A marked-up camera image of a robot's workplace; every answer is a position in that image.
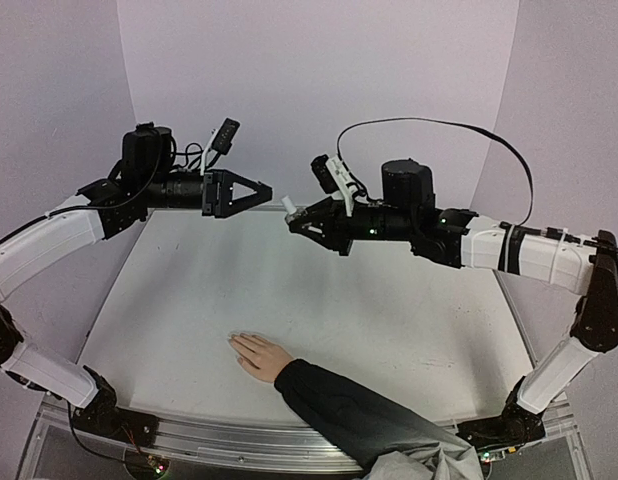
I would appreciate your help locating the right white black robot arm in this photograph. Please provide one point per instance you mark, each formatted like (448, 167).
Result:
(586, 266)

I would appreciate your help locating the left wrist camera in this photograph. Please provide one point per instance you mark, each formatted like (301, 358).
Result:
(219, 144)

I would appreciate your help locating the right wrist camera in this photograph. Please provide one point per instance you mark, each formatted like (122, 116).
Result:
(337, 181)

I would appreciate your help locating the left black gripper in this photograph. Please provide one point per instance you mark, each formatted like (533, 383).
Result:
(227, 206)

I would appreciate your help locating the grey fabric garment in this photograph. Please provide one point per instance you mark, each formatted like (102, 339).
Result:
(439, 462)

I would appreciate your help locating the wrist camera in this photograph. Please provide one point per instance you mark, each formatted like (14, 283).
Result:
(337, 181)
(219, 144)

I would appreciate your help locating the clear nail polish bottle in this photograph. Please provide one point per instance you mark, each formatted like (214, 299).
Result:
(298, 220)

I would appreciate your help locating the black sleeved forearm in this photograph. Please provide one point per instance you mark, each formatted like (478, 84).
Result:
(360, 422)

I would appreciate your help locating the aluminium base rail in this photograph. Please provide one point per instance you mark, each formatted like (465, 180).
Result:
(297, 449)

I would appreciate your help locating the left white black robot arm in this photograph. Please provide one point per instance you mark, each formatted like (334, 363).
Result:
(144, 178)

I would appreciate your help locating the mannequin hand on table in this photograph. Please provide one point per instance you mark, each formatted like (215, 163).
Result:
(259, 357)

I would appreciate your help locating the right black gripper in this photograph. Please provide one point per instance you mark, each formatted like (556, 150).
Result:
(342, 231)

